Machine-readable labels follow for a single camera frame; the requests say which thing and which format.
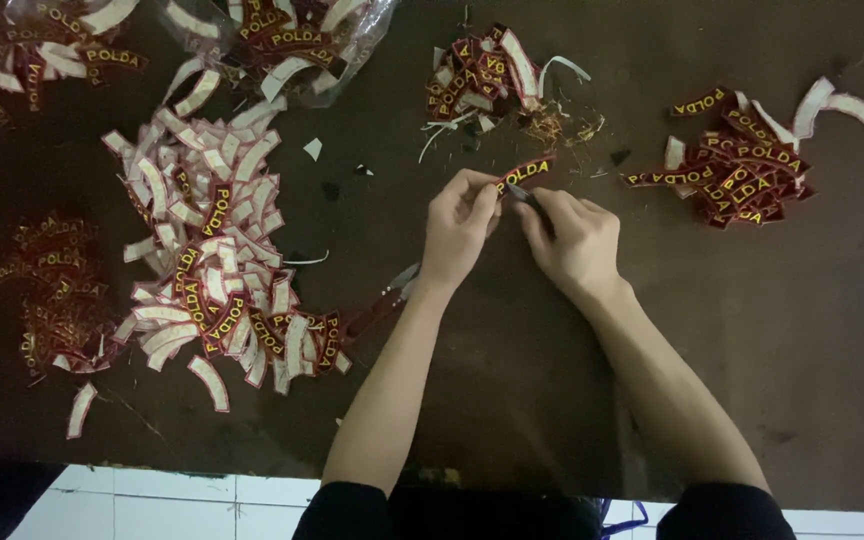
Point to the person's left hand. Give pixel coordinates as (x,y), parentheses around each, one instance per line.
(451,232)

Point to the person's right hand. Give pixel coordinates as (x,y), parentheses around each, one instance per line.
(578,244)

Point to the small dark thread cutter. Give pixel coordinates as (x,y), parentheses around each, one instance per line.
(531,201)

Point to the maroon curved embroidered patch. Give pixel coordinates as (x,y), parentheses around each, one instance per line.
(528,172)

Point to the heap of thread trimmings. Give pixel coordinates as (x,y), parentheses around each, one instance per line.
(548,127)

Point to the thin white backing strip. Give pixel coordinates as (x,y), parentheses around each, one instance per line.
(310,260)

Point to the small pile of cut patches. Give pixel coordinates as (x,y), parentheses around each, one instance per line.
(477,75)

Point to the white backing scrap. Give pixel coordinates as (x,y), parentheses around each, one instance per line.
(313,148)

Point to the curled white backing strip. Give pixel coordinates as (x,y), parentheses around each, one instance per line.
(561,66)

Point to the pile of finished maroon patches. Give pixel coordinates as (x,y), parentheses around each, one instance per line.
(747,169)

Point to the large heap of face-down patches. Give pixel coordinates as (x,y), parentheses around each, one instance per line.
(214,255)

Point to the clear bag of patches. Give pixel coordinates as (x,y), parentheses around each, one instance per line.
(289,41)
(34,52)

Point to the person's black clothing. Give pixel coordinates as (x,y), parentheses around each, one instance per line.
(477,514)

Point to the white-backed curved patch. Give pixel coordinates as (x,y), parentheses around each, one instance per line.
(211,382)
(81,409)

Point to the dim plastic-wrapped bundle of patches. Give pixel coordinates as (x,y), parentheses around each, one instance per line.
(57,292)

